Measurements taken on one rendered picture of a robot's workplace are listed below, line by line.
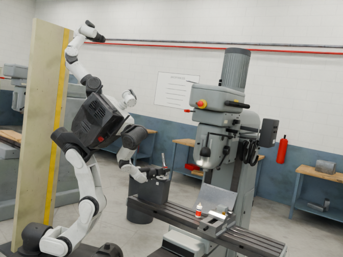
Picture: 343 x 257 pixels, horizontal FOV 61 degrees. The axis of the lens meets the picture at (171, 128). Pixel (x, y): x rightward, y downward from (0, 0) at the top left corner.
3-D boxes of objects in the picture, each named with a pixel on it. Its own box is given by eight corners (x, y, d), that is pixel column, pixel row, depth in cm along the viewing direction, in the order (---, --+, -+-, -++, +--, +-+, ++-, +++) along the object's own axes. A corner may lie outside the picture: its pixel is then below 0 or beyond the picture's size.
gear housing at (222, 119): (222, 127, 192) (225, 111, 191) (190, 121, 205) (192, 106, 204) (239, 126, 221) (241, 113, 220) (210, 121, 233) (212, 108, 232)
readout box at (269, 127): (270, 148, 208) (275, 120, 206) (257, 146, 213) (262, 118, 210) (276, 147, 225) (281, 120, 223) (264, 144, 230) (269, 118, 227)
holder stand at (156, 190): (161, 205, 229) (164, 181, 227) (137, 197, 238) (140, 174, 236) (167, 201, 240) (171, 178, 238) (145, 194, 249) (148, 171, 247)
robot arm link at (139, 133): (129, 154, 179) (138, 140, 171) (119, 145, 181) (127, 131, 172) (140, 146, 189) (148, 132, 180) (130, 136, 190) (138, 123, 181)
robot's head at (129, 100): (122, 107, 180) (131, 96, 179) (117, 98, 187) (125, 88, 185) (129, 111, 185) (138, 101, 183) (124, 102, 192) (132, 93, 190)
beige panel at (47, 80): (18, 265, 273) (43, 15, 249) (-5, 249, 294) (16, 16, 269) (64, 246, 318) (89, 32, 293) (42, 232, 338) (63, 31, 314)
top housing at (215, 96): (220, 111, 183) (224, 86, 181) (185, 105, 196) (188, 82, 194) (243, 113, 223) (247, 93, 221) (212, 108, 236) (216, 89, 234)
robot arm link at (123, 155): (114, 171, 193) (126, 152, 179) (111, 155, 201) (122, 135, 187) (129, 172, 199) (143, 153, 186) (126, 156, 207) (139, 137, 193)
